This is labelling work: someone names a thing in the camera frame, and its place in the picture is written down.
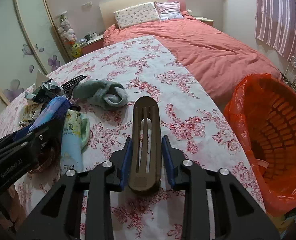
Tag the white mug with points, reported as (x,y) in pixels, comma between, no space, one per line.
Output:
(93,36)

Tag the floral white pillow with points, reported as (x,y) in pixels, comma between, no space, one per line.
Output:
(137,14)

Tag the pink white nightstand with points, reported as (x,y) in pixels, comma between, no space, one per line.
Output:
(92,45)

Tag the blue snack wrapper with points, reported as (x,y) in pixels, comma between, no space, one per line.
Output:
(55,109)

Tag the floral sliding wardrobe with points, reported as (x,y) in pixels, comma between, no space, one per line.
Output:
(29,45)

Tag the floral hand cream tube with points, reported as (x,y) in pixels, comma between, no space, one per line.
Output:
(71,148)

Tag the black foam mesh sleeve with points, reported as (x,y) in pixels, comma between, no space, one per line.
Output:
(70,85)

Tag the beige pink headboard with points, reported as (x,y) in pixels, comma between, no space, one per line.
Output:
(108,8)

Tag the grey crumpled paper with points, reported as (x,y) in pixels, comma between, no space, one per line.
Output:
(40,78)

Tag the floral white bedsheet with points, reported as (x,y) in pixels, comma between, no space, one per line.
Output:
(188,116)

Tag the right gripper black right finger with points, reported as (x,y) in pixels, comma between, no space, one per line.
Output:
(216,205)

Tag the orange lined trash basket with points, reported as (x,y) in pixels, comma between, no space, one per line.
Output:
(262,114)

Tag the pink striped pillow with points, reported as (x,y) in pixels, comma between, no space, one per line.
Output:
(169,10)

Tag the salmon pink duvet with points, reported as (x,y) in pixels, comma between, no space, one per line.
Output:
(216,60)

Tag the stuffed toy tower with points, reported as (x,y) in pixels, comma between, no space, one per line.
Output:
(68,37)

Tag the grey-green sock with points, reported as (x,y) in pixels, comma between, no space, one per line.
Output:
(102,93)

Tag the yellow crumpled wrapper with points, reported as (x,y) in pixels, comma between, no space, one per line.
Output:
(29,114)

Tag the pink striped curtain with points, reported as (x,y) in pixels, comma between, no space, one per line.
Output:
(276,25)

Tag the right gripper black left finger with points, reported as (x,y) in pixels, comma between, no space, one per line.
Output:
(58,214)

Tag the far white nightstand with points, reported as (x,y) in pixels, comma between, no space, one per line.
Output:
(205,20)

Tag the light green cloth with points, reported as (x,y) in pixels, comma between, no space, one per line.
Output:
(85,131)

